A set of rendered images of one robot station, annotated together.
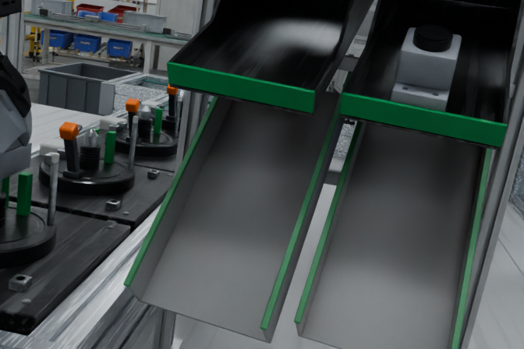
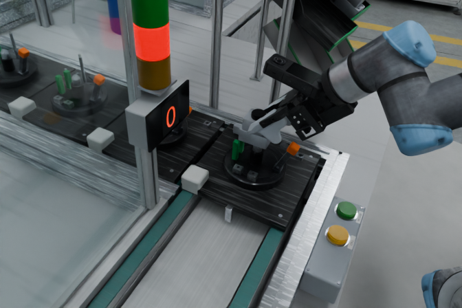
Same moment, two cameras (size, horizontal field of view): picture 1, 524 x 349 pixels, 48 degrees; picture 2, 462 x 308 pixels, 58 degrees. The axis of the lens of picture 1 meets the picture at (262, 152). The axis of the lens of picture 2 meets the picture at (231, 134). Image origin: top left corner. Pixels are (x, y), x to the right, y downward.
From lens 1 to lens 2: 1.10 m
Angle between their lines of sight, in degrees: 68
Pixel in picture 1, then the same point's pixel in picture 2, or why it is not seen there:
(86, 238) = not seen: hidden behind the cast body
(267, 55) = (316, 18)
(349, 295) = not seen: hidden behind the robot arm
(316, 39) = (307, 1)
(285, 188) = (308, 59)
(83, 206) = (204, 135)
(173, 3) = not seen: outside the picture
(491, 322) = (249, 57)
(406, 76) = (358, 5)
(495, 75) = not seen: outside the picture
